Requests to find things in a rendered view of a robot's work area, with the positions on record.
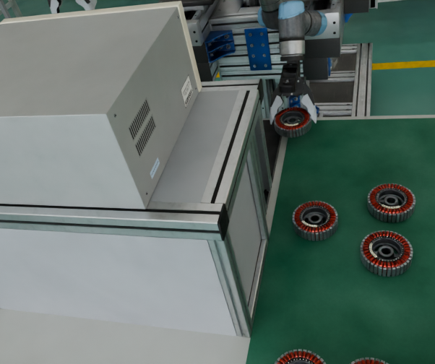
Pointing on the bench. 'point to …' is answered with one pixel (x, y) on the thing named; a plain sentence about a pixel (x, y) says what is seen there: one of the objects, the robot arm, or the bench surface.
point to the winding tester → (82, 105)
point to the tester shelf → (168, 178)
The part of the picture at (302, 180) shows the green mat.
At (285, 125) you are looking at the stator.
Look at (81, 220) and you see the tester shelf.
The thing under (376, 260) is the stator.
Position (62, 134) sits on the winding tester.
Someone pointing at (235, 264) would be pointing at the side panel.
